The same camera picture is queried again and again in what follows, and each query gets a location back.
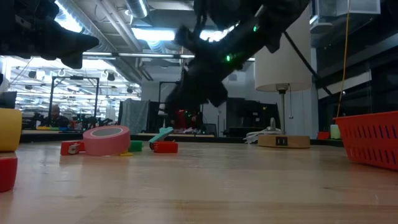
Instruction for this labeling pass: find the teal staple remover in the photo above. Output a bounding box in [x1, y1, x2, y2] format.
[148, 126, 175, 144]

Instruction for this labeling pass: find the black monitor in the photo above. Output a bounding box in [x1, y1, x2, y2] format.
[0, 91, 18, 110]

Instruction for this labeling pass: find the pink tape roll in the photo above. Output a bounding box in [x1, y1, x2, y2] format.
[83, 125, 131, 157]

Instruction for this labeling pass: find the yellow hanging cable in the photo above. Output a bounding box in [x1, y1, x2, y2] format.
[335, 0, 351, 118]

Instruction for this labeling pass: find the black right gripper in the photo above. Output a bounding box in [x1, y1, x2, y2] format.
[164, 58, 231, 116]

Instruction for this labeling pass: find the black cabinet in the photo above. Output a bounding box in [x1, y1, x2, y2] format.
[226, 98, 280, 138]

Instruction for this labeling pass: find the white shade wooden base lamp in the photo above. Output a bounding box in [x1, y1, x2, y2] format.
[254, 0, 313, 149]

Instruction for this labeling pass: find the yellow tape roll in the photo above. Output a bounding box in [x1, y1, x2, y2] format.
[0, 108, 23, 153]

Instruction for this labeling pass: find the black metal table frame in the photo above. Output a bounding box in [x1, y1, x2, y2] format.
[0, 132, 361, 149]

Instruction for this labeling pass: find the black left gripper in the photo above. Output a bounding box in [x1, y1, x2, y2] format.
[0, 0, 100, 69]

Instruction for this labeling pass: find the red plastic basket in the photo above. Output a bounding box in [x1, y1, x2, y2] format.
[334, 111, 398, 172]

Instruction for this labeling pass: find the red stapler with metal plate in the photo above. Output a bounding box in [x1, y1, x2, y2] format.
[60, 140, 85, 156]

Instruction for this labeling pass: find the green stapler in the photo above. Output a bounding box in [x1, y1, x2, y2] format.
[128, 140, 144, 153]

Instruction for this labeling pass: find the person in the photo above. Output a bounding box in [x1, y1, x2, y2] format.
[172, 107, 203, 131]
[43, 105, 71, 128]

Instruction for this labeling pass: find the white cable bundle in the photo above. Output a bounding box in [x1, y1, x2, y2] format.
[245, 117, 282, 144]

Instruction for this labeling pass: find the black background rig frame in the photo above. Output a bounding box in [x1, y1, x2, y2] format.
[48, 75, 100, 128]

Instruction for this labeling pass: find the grey hanging cloth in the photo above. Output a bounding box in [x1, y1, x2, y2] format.
[119, 98, 150, 135]

